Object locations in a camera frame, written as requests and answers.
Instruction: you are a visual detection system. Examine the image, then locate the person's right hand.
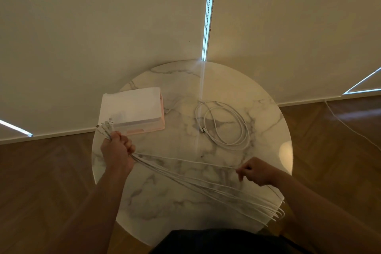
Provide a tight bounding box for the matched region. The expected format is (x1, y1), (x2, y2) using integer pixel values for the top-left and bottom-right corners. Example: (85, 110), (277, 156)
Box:
(235, 157), (283, 187)

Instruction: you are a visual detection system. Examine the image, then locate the person's left hand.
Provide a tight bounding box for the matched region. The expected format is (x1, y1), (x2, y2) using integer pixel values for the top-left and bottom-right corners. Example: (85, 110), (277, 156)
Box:
(100, 131), (136, 175)

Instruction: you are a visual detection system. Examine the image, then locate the long white cable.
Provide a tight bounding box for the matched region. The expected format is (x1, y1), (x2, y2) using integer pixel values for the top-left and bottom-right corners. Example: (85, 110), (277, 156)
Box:
(96, 118), (286, 227)
(132, 152), (286, 204)

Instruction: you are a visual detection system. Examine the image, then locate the tangle of white cables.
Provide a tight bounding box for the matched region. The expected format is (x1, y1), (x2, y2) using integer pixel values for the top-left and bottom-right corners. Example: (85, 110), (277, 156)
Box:
(195, 101), (251, 152)

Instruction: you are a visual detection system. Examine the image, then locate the pink white storage box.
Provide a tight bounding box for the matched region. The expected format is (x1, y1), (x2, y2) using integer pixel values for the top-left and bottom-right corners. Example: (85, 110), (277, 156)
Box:
(98, 87), (166, 136)

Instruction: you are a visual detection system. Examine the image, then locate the person's left forearm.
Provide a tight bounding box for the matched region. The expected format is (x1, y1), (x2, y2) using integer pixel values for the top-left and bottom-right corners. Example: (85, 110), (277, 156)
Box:
(50, 169), (129, 254)

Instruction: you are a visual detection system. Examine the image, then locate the person's right forearm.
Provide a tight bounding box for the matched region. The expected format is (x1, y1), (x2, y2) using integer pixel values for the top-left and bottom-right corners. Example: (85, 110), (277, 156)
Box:
(273, 172), (381, 254)

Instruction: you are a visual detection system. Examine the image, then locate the person's black clothing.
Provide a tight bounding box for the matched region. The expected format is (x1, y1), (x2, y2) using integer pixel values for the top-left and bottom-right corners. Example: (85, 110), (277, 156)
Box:
(150, 228), (310, 254)

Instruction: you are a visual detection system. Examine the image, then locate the beige roller blind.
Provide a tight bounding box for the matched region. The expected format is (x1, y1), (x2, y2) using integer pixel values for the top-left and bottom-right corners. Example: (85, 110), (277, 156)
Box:
(202, 0), (381, 106)
(0, 0), (210, 144)

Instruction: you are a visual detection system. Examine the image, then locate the thin white floor cord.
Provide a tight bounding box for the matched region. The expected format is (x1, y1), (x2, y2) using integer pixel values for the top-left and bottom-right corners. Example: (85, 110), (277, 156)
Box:
(324, 100), (381, 152)

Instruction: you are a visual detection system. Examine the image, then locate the blind bead chain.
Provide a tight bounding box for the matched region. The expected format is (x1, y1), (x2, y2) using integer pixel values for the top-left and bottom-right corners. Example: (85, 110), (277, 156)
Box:
(201, 0), (219, 62)

